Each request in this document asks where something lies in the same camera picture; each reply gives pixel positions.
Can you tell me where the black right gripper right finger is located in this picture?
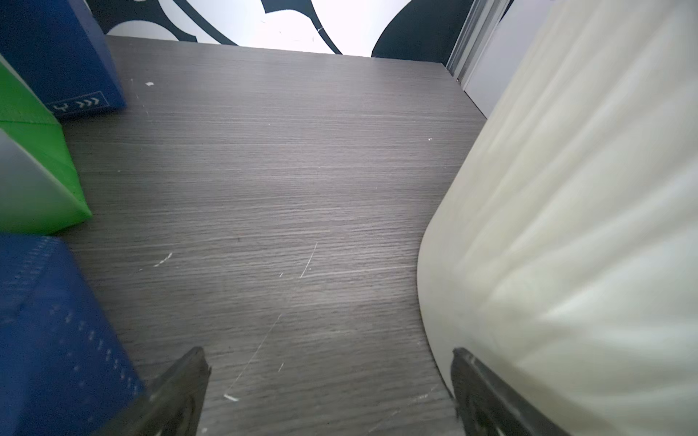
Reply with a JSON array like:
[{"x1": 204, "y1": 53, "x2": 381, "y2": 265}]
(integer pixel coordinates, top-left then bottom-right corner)
[{"x1": 451, "y1": 347, "x2": 566, "y2": 435}]

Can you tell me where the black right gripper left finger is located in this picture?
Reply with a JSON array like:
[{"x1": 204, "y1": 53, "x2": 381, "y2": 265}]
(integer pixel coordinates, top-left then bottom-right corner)
[{"x1": 94, "y1": 347, "x2": 212, "y2": 435}]

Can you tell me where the blue white takeout bag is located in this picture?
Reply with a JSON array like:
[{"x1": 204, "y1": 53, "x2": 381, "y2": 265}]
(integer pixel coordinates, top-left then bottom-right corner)
[
  {"x1": 1, "y1": 0, "x2": 127, "y2": 119},
  {"x1": 1, "y1": 234, "x2": 145, "y2": 435}
]

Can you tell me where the green white right takeout bag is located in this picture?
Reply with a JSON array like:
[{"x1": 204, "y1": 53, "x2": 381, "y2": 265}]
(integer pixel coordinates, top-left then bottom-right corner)
[{"x1": 1, "y1": 59, "x2": 93, "y2": 234}]

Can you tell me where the cream ribbed trash bin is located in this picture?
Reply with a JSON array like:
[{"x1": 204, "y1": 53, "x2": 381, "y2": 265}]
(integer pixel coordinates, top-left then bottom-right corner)
[{"x1": 416, "y1": 1, "x2": 697, "y2": 435}]

